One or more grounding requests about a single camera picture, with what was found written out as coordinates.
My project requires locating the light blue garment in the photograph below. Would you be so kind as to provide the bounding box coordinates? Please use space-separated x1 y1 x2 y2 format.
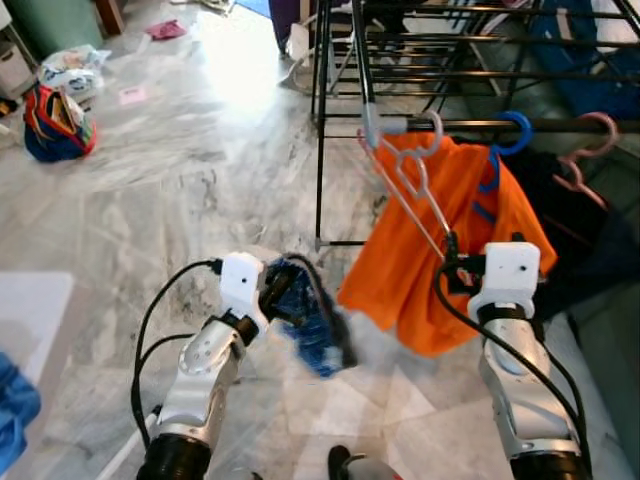
0 350 43 476

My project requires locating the pink paper slip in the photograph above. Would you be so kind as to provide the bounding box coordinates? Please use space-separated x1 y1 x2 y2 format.
118 86 149 106

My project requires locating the pale pink plastic hanger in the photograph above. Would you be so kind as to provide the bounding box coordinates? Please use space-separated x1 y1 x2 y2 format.
358 108 453 259

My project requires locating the robot right leg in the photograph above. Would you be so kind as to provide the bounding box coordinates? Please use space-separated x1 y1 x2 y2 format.
327 445 401 480

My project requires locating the dark green sofa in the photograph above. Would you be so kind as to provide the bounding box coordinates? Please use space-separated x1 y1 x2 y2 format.
565 150 640 480

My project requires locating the colourful blue red backpack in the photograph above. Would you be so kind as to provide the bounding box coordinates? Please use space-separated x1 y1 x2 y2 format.
22 82 99 164

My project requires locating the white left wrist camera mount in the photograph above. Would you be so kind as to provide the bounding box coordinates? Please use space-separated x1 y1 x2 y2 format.
218 253 266 321

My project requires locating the blue plastic hanger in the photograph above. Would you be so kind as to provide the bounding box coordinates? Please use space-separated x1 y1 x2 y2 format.
475 110 536 226

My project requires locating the white folding table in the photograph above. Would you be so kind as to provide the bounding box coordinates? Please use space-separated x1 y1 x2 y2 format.
0 270 77 476

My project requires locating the dark navy garment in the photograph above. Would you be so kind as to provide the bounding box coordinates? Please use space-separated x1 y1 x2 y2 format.
510 150 640 321

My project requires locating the green bin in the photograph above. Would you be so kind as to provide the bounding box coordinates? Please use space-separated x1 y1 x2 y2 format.
3 0 106 59

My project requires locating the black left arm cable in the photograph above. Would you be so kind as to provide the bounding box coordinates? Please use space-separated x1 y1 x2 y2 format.
130 258 223 451

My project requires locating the orange garment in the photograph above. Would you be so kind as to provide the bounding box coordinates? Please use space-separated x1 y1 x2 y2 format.
338 133 559 358

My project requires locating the blue plaid garment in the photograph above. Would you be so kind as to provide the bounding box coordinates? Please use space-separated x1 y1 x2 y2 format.
265 255 358 379

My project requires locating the small pink cloth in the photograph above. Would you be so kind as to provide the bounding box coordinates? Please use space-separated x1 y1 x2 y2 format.
145 20 189 41

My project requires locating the white plastic bag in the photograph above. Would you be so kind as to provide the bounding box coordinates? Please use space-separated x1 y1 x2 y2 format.
38 44 111 101

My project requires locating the dark blue towel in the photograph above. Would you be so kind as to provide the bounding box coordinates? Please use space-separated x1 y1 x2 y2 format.
528 0 640 121

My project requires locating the white plastic drawer unit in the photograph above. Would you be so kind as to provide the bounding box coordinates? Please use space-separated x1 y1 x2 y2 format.
0 35 39 101

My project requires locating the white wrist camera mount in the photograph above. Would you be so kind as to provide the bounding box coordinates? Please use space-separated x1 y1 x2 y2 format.
468 242 542 321
218 253 266 321

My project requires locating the black metal drying rack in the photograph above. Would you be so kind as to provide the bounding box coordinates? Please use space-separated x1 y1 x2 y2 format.
310 0 640 251

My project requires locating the salmon pink plastic hanger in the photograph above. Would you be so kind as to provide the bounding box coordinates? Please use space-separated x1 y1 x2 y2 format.
553 112 621 211

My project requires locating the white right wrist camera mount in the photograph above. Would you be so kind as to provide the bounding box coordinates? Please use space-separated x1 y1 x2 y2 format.
468 242 542 321

